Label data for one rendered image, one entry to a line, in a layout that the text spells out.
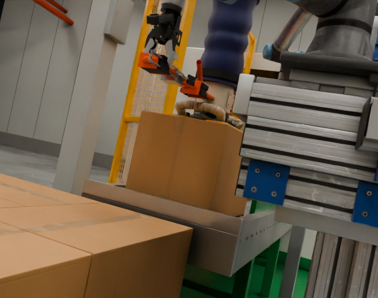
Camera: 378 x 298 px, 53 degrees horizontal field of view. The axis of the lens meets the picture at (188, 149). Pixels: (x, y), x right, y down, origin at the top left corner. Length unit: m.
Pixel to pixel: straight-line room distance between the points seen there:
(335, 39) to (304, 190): 0.32
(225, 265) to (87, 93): 1.60
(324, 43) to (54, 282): 0.72
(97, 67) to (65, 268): 1.96
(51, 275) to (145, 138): 0.98
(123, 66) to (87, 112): 9.46
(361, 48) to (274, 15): 10.30
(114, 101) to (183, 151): 10.35
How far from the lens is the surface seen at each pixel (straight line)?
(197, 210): 1.44
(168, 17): 1.34
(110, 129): 11.79
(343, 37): 0.88
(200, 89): 1.59
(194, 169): 1.54
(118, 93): 11.87
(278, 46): 1.90
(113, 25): 2.66
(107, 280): 0.96
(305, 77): 0.85
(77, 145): 2.60
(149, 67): 1.29
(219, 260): 1.44
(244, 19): 1.88
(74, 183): 2.62
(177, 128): 1.59
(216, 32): 1.86
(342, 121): 0.83
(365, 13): 0.92
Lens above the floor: 0.79
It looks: 1 degrees up
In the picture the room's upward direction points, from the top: 12 degrees clockwise
